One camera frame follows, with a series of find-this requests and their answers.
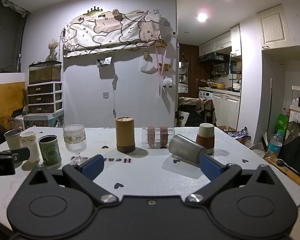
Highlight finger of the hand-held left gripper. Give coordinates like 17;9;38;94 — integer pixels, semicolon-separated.
0;148;31;163

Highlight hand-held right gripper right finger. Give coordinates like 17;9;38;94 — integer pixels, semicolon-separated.
185;155;282;205

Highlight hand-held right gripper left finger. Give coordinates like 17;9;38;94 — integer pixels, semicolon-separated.
27;154;117;207

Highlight grey metal cup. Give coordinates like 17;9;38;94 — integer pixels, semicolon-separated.
168;134;206;165

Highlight white printed cup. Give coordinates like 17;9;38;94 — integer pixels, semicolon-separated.
19;131;42;163

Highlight pale steel cup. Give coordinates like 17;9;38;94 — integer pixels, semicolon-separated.
4;129;23;151

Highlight green printed cup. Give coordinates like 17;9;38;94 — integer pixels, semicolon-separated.
38;135;62;166

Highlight beige and brown cup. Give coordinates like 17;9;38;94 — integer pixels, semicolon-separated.
196;123;215;155

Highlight brown cylindrical cup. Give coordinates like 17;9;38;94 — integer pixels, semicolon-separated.
115;116;136;153

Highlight ribbed glass goblet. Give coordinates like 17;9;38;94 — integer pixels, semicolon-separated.
63;124;88;165

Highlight printed fabric covered stand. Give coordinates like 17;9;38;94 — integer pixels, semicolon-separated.
23;112;65;130

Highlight wooden board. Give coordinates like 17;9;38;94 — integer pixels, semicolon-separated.
0;81;27;120

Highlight colourful patterned bag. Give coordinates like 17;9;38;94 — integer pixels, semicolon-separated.
229;127;252;142

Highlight chair with brown jacket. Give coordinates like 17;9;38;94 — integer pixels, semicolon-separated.
175;97;217;127

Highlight white drawer unit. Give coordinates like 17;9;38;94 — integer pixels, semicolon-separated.
27;81;64;115

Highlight clear holder with brown blocks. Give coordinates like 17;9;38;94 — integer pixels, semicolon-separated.
142;125;175;150

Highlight clear water bottle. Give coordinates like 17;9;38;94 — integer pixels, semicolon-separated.
267;131;283;161

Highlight white washing machine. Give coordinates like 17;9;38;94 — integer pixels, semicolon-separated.
198;90;214;105

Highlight glass fish tank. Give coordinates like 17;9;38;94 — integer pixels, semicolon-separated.
28;60;63;85

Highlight green plastic bag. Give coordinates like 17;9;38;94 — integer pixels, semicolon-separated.
275;113;290;133

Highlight black tote bag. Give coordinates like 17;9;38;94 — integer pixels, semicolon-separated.
277;120;300;184

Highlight brown wooden door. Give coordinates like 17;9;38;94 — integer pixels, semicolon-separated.
178;43;199;98

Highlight dried flower vase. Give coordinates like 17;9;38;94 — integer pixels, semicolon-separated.
45;39;59;61

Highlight white face mask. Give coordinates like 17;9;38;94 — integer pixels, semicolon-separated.
140;58;156;75

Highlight white kitchen upper cabinets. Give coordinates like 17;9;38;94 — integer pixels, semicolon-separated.
199;24;242;57

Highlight gold crown decoration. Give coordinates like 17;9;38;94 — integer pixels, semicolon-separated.
83;6;104;16

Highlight printed cloth on wall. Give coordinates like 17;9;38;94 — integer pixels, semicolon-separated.
62;9;163;58

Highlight cream wall cabinet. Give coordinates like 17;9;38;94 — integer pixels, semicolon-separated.
256;4;291;49

